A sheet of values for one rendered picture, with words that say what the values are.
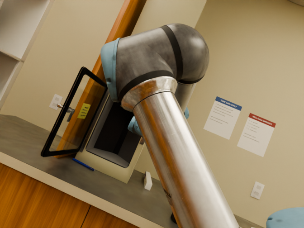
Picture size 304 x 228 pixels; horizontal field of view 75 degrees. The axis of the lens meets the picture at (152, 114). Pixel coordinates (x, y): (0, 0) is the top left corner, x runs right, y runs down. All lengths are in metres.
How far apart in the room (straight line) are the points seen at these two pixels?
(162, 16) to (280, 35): 1.04
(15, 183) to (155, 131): 0.79
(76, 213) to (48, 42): 1.38
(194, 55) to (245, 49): 1.40
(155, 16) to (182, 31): 0.88
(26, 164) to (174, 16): 1.05
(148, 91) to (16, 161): 0.74
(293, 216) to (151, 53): 0.36
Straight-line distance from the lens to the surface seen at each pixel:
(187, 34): 0.40
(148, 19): 1.27
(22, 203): 1.03
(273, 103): 1.78
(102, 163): 1.14
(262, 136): 1.72
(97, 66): 1.10
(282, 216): 0.42
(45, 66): 1.83
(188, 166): 0.31
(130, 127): 0.84
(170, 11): 1.29
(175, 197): 0.32
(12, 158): 0.98
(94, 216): 0.92
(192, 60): 0.40
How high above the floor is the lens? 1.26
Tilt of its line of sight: 4 degrees up
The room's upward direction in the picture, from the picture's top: 23 degrees clockwise
